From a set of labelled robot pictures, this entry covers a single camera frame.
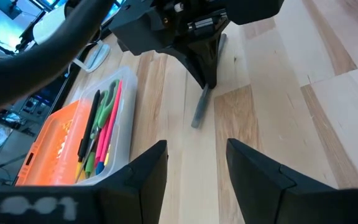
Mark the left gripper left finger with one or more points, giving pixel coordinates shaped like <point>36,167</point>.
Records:
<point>104,205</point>

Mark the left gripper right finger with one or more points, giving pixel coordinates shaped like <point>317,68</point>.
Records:
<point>284,202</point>

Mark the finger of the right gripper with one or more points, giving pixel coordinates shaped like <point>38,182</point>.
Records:
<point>197,62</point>
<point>217,62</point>

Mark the yellow highlighter black print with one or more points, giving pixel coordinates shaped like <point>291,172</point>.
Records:
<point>79,169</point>

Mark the long yellow highlighter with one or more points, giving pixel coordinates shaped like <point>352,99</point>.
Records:
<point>106,159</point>

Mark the grey marker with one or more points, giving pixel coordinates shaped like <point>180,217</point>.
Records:
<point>200,109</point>

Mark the clear supply box orange lid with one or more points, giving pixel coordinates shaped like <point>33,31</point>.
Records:
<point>57,149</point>

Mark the black marker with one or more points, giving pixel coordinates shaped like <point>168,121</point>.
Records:
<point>89,124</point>

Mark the pink pencil blue eraser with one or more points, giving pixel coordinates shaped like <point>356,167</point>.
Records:
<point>113,118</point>

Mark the monitor on arm mount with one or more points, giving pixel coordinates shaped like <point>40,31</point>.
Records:
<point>6,7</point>

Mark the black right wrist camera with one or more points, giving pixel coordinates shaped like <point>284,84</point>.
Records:
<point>256,11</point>

